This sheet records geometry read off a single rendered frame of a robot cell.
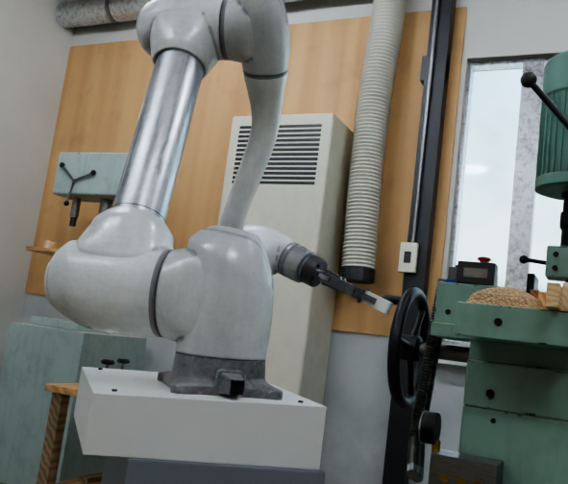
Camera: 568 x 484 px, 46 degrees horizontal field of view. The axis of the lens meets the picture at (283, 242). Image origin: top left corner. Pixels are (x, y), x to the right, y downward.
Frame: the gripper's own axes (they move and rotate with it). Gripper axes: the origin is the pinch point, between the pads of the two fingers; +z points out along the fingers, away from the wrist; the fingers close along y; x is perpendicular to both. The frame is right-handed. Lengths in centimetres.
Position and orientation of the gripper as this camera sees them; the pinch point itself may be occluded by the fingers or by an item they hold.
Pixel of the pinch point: (377, 302)
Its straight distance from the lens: 159.9
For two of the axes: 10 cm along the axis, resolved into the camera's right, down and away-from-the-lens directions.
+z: 7.9, 3.8, -4.7
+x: -4.2, 9.1, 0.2
